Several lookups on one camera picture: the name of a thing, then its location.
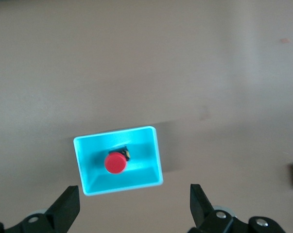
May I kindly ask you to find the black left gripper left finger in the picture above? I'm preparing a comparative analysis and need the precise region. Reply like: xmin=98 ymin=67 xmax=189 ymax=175
xmin=5 ymin=185 xmax=81 ymax=233

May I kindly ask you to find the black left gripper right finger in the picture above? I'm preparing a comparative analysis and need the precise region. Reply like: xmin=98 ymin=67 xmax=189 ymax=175
xmin=188 ymin=183 xmax=235 ymax=233

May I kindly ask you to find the red push button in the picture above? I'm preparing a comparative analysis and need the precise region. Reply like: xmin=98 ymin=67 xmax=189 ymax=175
xmin=104 ymin=145 xmax=132 ymax=175

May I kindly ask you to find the cyan plastic box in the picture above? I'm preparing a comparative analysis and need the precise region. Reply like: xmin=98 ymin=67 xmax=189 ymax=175
xmin=72 ymin=125 xmax=164 ymax=197

